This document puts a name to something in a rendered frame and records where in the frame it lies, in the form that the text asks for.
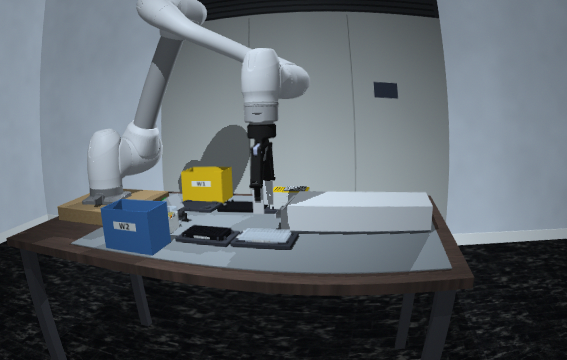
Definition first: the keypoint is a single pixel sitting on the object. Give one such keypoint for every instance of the blue open-top bin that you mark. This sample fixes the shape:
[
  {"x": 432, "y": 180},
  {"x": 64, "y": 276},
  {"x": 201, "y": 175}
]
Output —
[{"x": 129, "y": 229}]

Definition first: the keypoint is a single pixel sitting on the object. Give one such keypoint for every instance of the yellow bin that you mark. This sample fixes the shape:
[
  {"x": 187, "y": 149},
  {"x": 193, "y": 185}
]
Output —
[{"x": 207, "y": 184}]

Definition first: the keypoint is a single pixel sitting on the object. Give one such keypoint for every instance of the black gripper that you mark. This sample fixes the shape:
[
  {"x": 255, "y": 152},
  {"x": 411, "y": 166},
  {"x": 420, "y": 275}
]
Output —
[{"x": 262, "y": 168}]

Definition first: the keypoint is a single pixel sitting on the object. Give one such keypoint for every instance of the light grey bench mat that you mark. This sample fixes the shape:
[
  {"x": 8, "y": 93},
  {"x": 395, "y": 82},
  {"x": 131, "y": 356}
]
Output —
[{"x": 315, "y": 253}]

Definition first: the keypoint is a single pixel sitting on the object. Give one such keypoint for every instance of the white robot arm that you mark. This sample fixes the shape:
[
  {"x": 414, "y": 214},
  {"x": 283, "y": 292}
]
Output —
[{"x": 264, "y": 77}]

